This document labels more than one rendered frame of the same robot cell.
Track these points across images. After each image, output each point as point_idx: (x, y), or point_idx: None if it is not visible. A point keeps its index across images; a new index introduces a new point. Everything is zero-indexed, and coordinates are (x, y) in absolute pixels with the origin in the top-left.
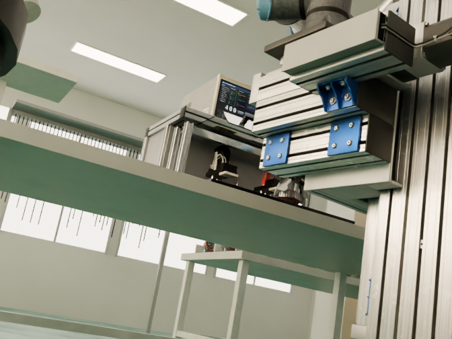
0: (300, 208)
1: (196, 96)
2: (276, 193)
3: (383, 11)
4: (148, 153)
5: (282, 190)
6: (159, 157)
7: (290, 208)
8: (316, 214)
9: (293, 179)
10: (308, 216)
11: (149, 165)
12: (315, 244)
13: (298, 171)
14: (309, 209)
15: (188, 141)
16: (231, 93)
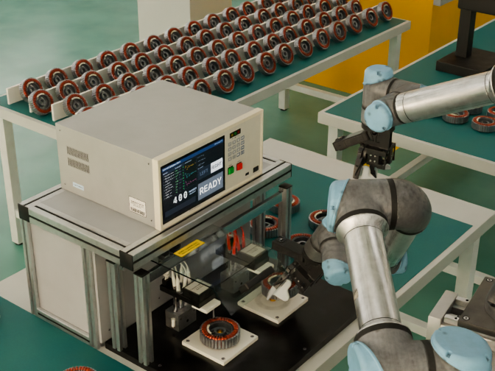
0: (328, 358)
1: (98, 152)
2: (270, 297)
3: (441, 110)
4: (44, 252)
5: (282, 299)
6: (88, 294)
7: (320, 369)
8: (342, 347)
9: (292, 278)
10: (336, 358)
11: None
12: None
13: None
14: (330, 337)
15: (149, 300)
16: (177, 174)
